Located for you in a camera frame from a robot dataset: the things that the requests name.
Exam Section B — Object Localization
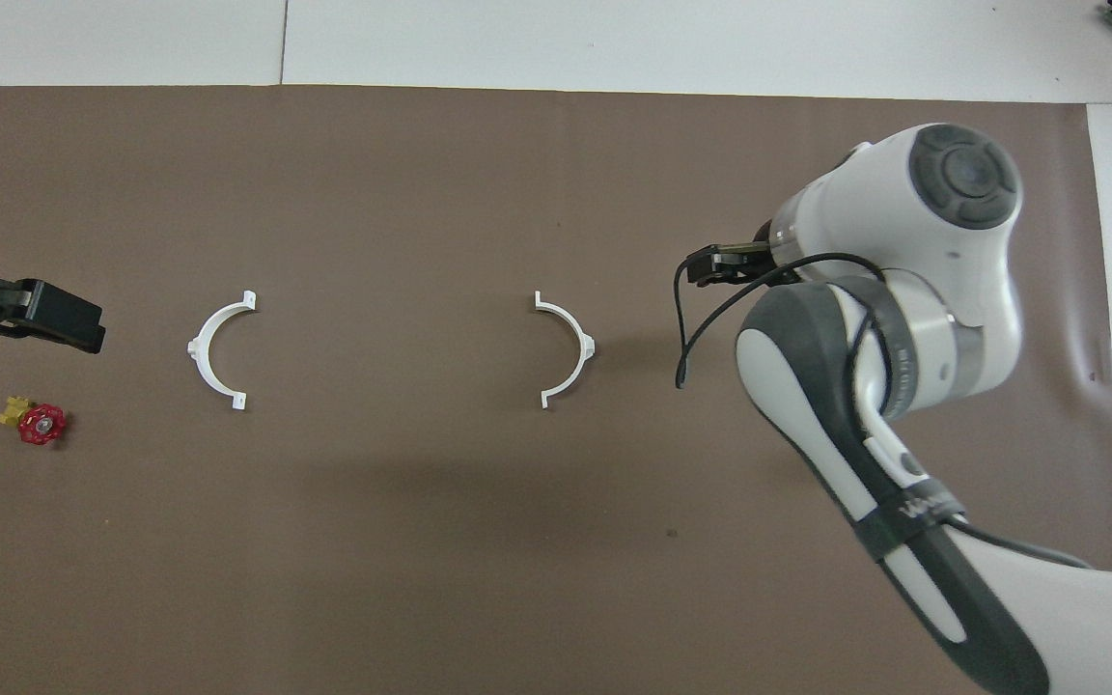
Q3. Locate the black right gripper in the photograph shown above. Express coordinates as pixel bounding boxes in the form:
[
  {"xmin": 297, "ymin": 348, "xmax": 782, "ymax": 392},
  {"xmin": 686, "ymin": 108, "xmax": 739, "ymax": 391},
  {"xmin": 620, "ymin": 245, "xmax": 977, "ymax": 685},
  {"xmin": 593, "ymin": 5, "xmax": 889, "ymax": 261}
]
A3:
[{"xmin": 684, "ymin": 239, "xmax": 798, "ymax": 289}]

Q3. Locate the red handwheel brass valve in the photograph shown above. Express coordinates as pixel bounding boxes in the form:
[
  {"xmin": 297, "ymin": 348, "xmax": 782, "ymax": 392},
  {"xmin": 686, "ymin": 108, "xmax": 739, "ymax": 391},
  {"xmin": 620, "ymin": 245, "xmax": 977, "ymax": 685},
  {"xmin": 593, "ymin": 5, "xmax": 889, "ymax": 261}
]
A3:
[{"xmin": 0, "ymin": 394, "xmax": 68, "ymax": 446}]

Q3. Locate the white half-ring pipe clamp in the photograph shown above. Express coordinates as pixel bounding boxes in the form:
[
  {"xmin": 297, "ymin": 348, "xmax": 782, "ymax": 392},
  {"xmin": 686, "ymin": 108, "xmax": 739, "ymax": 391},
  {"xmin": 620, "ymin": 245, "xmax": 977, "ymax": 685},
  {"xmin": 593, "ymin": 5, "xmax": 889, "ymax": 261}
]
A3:
[
  {"xmin": 533, "ymin": 290, "xmax": 598, "ymax": 411},
  {"xmin": 187, "ymin": 290, "xmax": 260, "ymax": 413}
]

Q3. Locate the brown paper table mat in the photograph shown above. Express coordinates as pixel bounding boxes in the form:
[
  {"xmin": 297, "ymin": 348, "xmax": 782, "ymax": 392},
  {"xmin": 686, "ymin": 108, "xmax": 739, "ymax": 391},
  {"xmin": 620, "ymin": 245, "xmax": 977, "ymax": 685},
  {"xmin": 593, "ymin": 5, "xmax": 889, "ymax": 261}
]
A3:
[{"xmin": 0, "ymin": 85, "xmax": 1112, "ymax": 695}]

